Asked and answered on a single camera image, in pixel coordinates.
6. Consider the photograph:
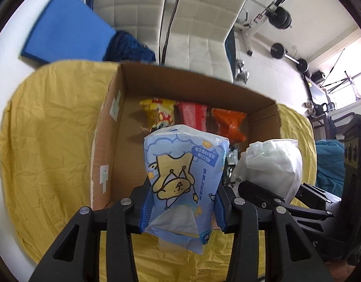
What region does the black blue bench pad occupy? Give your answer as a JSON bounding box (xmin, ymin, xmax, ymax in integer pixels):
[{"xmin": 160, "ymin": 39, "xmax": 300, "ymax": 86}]
[{"xmin": 224, "ymin": 28, "xmax": 236, "ymax": 78}]

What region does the red snack packet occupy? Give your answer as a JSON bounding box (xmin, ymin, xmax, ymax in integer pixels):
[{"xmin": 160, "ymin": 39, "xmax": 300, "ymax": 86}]
[{"xmin": 177, "ymin": 102, "xmax": 209, "ymax": 132}]

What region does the chrome dumbbell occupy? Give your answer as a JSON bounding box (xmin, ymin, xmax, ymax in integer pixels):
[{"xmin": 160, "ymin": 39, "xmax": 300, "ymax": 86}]
[{"xmin": 235, "ymin": 59, "xmax": 250, "ymax": 85}]

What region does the white weight bench rack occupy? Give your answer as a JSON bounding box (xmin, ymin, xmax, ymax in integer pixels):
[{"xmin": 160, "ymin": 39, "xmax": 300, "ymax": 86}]
[{"xmin": 233, "ymin": 0, "xmax": 269, "ymax": 56}]

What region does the floor barbell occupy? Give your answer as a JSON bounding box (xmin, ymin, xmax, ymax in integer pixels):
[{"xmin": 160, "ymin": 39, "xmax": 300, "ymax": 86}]
[{"xmin": 270, "ymin": 43, "xmax": 308, "ymax": 73}]

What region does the light blue tissue pack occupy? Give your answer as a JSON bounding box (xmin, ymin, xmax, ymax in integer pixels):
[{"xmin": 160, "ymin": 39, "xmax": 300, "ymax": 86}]
[{"xmin": 144, "ymin": 125, "xmax": 230, "ymax": 254}]

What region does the white padded chair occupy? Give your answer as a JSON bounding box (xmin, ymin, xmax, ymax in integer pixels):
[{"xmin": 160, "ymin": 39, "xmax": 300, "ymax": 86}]
[
  {"xmin": 89, "ymin": 0, "xmax": 166, "ymax": 63},
  {"xmin": 162, "ymin": 0, "xmax": 246, "ymax": 83}
]

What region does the dark wooden chair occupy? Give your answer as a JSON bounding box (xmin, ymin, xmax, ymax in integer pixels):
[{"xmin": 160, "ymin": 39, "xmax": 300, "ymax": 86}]
[{"xmin": 310, "ymin": 112, "xmax": 356, "ymax": 142}]

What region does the yellow tablecloth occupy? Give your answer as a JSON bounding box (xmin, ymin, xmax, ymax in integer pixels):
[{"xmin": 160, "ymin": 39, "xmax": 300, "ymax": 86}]
[{"xmin": 0, "ymin": 60, "xmax": 318, "ymax": 282}]

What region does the open cardboard box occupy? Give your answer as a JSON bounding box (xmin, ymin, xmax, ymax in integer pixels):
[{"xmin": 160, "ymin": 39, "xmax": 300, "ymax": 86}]
[{"xmin": 91, "ymin": 63, "xmax": 280, "ymax": 210}]

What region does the teal jacket on chair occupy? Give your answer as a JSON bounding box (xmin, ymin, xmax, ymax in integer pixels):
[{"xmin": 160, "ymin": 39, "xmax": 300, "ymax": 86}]
[{"xmin": 315, "ymin": 139, "xmax": 345, "ymax": 197}]

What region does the dark blue cloth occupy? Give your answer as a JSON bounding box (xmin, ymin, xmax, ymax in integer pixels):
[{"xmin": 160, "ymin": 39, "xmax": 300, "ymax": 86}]
[{"xmin": 103, "ymin": 30, "xmax": 156, "ymax": 63}]

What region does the white padded chair left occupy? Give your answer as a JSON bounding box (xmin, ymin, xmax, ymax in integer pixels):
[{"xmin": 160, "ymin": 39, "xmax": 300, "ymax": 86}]
[{"xmin": 89, "ymin": 0, "xmax": 166, "ymax": 63}]

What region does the black tripod stand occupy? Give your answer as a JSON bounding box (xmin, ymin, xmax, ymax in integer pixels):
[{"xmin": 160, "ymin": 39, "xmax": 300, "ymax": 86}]
[{"xmin": 322, "ymin": 47, "xmax": 361, "ymax": 108}]

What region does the black snack packet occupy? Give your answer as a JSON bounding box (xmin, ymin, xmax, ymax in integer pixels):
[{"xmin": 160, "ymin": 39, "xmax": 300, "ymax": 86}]
[{"xmin": 223, "ymin": 145, "xmax": 240, "ymax": 185}]

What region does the barbell on rack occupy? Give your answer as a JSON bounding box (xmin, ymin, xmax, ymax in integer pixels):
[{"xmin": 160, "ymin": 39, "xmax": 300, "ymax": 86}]
[{"xmin": 243, "ymin": 0, "xmax": 292, "ymax": 29}]

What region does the yellow panda snack packet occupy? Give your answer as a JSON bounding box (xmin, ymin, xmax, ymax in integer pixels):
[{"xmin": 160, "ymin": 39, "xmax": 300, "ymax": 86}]
[{"xmin": 139, "ymin": 98, "xmax": 177, "ymax": 134}]

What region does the orange snack packet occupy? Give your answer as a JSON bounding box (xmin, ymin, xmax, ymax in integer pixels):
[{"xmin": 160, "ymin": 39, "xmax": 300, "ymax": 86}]
[{"xmin": 211, "ymin": 108, "xmax": 247, "ymax": 144}]

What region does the white padded chair right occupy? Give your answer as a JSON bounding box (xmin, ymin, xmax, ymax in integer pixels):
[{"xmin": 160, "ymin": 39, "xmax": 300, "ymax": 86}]
[{"xmin": 162, "ymin": 0, "xmax": 246, "ymax": 83}]

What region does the blue foam mat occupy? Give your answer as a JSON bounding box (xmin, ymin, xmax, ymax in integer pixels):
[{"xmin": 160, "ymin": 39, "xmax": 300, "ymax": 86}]
[{"xmin": 21, "ymin": 0, "xmax": 115, "ymax": 64}]

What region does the white pillow bag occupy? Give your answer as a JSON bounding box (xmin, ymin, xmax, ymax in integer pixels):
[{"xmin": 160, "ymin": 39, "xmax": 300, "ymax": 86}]
[{"xmin": 231, "ymin": 139, "xmax": 303, "ymax": 203}]

